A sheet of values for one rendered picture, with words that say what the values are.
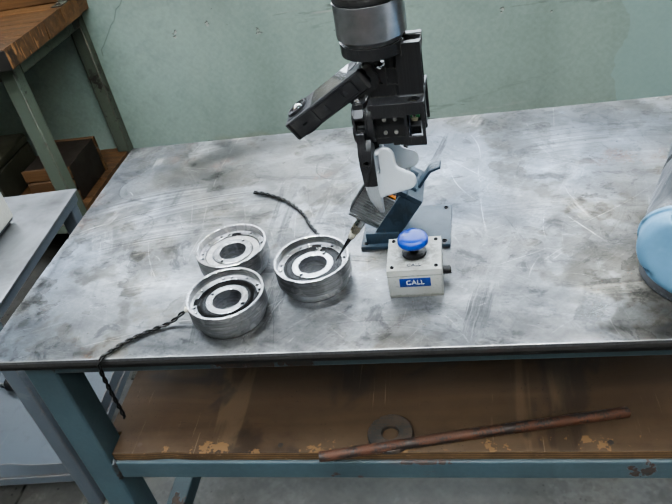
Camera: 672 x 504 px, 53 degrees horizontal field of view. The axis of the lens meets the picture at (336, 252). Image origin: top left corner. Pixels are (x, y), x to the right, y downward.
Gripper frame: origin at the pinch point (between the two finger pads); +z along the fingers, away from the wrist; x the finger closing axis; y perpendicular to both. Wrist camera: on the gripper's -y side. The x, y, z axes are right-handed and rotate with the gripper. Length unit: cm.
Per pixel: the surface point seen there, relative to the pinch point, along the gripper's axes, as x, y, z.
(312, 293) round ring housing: -5.5, -9.4, 11.1
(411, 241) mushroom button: -2.0, 3.9, 5.8
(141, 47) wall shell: 156, -109, 30
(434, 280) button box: -4.0, 6.5, 10.6
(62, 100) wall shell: 154, -148, 46
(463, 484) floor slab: 21, 6, 93
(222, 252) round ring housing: 4.0, -24.9, 11.0
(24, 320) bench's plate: -8, -53, 13
